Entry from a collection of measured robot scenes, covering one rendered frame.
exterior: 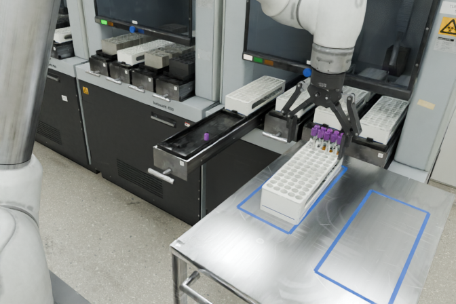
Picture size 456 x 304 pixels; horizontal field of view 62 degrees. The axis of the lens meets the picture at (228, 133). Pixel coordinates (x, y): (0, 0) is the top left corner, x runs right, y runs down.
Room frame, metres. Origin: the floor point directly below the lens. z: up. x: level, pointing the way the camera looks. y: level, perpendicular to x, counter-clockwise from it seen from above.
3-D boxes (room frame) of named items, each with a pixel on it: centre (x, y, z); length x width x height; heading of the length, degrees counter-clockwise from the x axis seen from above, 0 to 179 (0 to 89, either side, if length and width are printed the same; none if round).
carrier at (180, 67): (1.60, 0.23, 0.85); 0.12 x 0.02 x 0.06; 57
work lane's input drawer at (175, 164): (1.22, -0.01, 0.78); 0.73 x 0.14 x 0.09; 147
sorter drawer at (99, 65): (2.05, 0.48, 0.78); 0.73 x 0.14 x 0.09; 147
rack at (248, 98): (1.37, -0.10, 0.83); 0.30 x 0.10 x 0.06; 147
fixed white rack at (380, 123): (1.21, -0.55, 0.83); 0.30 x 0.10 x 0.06; 147
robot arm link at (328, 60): (0.84, -0.22, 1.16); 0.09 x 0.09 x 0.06
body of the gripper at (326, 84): (0.84, -0.22, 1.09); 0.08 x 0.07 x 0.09; 57
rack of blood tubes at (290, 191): (0.81, -0.20, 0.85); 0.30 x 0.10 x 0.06; 147
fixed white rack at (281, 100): (1.38, -0.29, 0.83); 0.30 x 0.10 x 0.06; 147
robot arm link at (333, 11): (0.85, -0.22, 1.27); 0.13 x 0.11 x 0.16; 30
